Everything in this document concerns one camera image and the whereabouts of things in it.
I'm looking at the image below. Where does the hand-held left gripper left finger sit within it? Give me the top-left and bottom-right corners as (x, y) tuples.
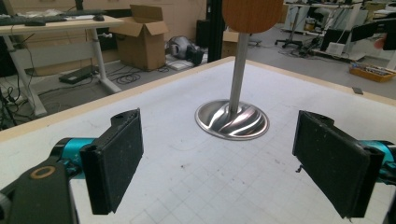
(50, 107), (145, 216)

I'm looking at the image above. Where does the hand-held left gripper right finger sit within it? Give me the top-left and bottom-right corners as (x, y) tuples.
(291, 109), (396, 219)

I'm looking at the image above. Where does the wooden spatula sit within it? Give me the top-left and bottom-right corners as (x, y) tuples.
(221, 0), (285, 35)

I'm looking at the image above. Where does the silver metal utensil stand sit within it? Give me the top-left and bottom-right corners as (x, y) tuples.
(194, 31), (271, 142)

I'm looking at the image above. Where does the small white box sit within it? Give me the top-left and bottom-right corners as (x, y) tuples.
(324, 41), (347, 57)

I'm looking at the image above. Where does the yellow tray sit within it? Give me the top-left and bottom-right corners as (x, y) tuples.
(348, 63), (396, 84)

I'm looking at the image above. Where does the office chair base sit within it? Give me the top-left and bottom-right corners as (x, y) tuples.
(275, 3), (313, 49)

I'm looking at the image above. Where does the white grid mat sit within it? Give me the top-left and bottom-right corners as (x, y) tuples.
(0, 59), (396, 224)

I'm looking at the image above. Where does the flat black device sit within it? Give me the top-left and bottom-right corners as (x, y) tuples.
(58, 64), (101, 85)

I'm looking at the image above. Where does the white flat board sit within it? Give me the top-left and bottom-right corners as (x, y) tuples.
(165, 59), (196, 72)

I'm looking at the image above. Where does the large open cardboard box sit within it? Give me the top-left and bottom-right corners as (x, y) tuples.
(108, 4), (170, 72)

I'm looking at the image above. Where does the grey rounded appliance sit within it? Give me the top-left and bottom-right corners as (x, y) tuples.
(165, 35), (205, 66)

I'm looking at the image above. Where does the low cardboard box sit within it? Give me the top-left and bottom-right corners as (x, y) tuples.
(221, 30), (241, 59)

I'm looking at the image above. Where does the white desk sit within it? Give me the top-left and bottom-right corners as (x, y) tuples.
(0, 14), (126, 119)

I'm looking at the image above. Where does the black keyboard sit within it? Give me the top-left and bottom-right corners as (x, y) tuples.
(0, 14), (68, 28)

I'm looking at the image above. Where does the black coiled cable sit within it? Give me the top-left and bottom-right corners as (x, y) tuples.
(116, 70), (142, 85)

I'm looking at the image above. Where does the black metal frame post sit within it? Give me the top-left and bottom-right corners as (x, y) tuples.
(205, 0), (226, 63)

